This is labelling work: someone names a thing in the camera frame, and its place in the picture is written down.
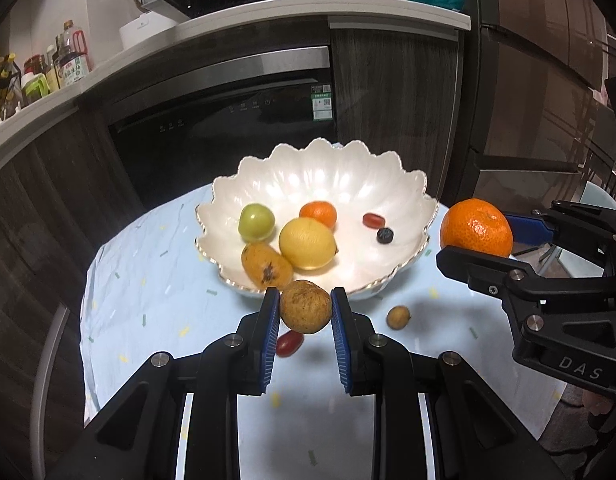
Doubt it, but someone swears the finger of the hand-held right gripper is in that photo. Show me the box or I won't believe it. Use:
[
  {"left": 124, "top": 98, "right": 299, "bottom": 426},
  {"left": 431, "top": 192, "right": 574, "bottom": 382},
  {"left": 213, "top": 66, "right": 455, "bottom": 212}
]
[
  {"left": 505, "top": 200, "right": 616, "bottom": 279},
  {"left": 436, "top": 246, "right": 616, "bottom": 307}
]

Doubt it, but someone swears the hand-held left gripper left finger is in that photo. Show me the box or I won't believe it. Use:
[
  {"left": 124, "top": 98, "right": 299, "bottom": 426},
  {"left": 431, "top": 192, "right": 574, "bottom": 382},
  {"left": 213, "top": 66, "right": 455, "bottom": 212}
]
[{"left": 53, "top": 287, "right": 282, "bottom": 480}]

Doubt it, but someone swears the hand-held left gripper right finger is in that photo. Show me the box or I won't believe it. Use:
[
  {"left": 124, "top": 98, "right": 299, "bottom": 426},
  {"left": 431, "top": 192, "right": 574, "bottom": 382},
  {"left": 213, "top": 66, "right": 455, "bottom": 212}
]
[{"left": 330, "top": 287, "right": 563, "bottom": 480}]

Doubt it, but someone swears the large mandarin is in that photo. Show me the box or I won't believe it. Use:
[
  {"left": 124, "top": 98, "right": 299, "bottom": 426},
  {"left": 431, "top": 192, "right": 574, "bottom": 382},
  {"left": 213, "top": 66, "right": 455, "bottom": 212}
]
[{"left": 440, "top": 198, "right": 514, "bottom": 257}]

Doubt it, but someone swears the brown longan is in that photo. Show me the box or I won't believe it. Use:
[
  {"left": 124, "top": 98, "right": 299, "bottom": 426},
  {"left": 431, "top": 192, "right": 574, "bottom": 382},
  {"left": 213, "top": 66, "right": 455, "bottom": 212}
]
[
  {"left": 386, "top": 306, "right": 411, "bottom": 330},
  {"left": 279, "top": 280, "right": 333, "bottom": 335}
]

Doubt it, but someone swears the spotted orange mango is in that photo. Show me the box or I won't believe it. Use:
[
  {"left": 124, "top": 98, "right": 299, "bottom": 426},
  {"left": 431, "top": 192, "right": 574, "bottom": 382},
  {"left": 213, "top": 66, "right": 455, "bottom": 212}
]
[{"left": 241, "top": 242, "right": 294, "bottom": 291}]

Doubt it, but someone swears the yellow lemon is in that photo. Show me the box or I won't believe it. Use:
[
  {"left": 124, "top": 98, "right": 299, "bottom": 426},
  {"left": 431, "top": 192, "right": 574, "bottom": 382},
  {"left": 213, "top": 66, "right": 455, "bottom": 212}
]
[{"left": 278, "top": 217, "right": 339, "bottom": 270}]

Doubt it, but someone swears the white scalloped ceramic bowl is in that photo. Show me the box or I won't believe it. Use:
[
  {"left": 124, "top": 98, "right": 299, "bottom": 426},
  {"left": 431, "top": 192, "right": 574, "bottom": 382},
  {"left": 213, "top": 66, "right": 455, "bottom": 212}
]
[{"left": 194, "top": 138, "right": 439, "bottom": 300}]

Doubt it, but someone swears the person's right hand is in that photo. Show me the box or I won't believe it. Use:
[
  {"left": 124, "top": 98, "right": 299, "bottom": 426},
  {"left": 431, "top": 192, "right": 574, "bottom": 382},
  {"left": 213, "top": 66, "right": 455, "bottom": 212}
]
[{"left": 582, "top": 390, "right": 616, "bottom": 433}]

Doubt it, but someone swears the green apple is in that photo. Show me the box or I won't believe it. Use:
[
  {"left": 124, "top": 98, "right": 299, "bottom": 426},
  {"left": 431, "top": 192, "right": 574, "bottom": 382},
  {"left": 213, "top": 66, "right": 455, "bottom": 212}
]
[{"left": 238, "top": 203, "right": 276, "bottom": 242}]

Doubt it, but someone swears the light blue patterned tablecloth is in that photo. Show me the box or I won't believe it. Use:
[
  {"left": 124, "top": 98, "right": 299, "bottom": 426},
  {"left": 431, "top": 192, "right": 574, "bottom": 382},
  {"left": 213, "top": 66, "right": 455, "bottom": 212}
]
[{"left": 80, "top": 180, "right": 568, "bottom": 480}]

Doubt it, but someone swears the small mandarin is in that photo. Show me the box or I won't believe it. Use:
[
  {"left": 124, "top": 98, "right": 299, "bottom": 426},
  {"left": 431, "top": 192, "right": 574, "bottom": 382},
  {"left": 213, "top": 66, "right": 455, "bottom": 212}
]
[{"left": 299, "top": 200, "right": 337, "bottom": 229}]

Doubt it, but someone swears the brown glossy refrigerator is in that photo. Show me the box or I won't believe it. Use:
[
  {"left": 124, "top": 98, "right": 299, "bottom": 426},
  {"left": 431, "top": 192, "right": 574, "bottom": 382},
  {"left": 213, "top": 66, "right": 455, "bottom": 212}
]
[{"left": 475, "top": 0, "right": 616, "bottom": 271}]

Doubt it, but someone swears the dark wood base cabinet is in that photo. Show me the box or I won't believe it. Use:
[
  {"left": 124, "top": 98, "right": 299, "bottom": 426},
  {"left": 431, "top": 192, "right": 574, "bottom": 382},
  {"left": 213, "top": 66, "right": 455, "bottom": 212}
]
[
  {"left": 0, "top": 105, "right": 149, "bottom": 480},
  {"left": 329, "top": 27, "right": 461, "bottom": 206}
]

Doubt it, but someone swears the black built-in dishwasher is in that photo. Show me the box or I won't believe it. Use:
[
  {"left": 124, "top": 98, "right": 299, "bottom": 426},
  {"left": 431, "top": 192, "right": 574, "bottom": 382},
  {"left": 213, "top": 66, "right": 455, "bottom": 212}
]
[{"left": 95, "top": 45, "right": 339, "bottom": 211}]

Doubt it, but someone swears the white kitchen countertop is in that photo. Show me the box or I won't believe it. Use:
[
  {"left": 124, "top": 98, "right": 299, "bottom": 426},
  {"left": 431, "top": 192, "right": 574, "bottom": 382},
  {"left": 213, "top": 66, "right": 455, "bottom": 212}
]
[{"left": 0, "top": 0, "right": 472, "bottom": 171}]

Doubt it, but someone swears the white round appliance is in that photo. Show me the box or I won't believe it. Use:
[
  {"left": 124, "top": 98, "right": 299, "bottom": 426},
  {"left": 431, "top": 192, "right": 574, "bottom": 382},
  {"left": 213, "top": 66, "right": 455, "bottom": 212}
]
[{"left": 119, "top": 10, "right": 179, "bottom": 51}]

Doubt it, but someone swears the large soy sauce bottle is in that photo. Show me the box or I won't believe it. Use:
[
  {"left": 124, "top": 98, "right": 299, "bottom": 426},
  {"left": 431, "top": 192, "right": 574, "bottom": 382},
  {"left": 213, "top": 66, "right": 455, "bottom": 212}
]
[{"left": 55, "top": 20, "right": 91, "bottom": 88}]

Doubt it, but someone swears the green lidded container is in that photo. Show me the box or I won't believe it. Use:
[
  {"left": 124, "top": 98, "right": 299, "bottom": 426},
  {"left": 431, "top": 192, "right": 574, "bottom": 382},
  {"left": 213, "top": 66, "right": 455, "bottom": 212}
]
[{"left": 22, "top": 74, "right": 50, "bottom": 103}]

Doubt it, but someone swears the pale slim bottle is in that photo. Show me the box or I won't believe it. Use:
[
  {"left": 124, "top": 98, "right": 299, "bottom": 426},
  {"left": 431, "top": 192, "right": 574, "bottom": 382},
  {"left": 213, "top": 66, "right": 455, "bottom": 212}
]
[{"left": 44, "top": 45, "right": 61, "bottom": 92}]

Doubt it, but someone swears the red lid jar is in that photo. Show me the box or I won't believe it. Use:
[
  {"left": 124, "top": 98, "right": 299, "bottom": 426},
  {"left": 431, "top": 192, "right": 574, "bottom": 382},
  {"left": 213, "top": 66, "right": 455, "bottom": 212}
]
[{"left": 22, "top": 55, "right": 49, "bottom": 77}]

